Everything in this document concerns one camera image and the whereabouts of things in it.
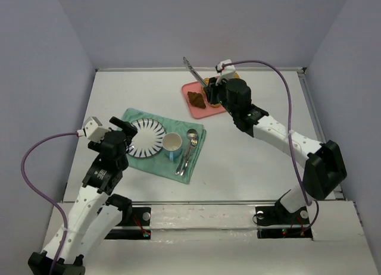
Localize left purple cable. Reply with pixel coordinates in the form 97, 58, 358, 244
22, 132, 86, 275

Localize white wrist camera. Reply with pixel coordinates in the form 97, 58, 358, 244
216, 59, 236, 85
77, 117, 110, 143

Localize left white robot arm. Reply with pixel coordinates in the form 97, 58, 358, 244
28, 117, 137, 274

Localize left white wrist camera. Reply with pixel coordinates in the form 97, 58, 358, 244
77, 117, 110, 143

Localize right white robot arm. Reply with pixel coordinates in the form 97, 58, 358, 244
204, 77, 347, 226

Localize metal spoon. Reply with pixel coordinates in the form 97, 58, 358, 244
175, 128, 198, 173

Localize teal cloth mat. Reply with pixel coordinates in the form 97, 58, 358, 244
122, 108, 206, 184

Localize blue mug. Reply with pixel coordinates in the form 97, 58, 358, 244
162, 133, 183, 162

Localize metal fork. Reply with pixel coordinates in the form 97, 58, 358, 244
180, 135, 198, 176

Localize metal tongs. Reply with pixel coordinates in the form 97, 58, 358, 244
183, 57, 208, 88

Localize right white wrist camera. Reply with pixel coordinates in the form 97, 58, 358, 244
216, 59, 236, 85

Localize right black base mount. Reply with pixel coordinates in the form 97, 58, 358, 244
252, 205, 313, 239

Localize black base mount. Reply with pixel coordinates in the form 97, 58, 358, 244
252, 205, 313, 239
105, 207, 151, 240

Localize pink tray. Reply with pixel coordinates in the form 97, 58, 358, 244
182, 76, 226, 119

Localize blue striped white plate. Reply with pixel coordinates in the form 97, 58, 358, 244
127, 118, 166, 158

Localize metal knife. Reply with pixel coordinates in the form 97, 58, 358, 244
175, 139, 193, 175

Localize brown croissant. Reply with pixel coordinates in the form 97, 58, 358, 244
187, 91, 206, 109

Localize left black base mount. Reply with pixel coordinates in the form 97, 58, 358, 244
105, 207, 151, 240

